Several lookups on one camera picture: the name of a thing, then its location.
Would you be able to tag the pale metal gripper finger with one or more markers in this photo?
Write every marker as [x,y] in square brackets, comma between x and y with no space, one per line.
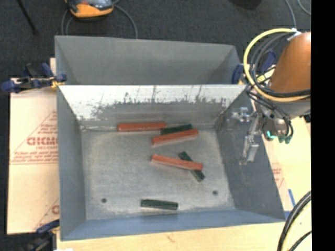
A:
[249,148]
[242,114]

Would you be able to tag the dark green flat block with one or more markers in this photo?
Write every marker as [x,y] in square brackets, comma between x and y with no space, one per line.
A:
[159,204]
[178,128]
[199,175]

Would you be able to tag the red-brown flat block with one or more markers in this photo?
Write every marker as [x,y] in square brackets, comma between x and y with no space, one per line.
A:
[175,162]
[175,137]
[141,126]

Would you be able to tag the grey metal bin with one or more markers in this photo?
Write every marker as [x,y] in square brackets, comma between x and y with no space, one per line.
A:
[146,182]

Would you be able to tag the brown cardboard board, red print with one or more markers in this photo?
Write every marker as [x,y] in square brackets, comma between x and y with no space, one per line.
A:
[32,166]

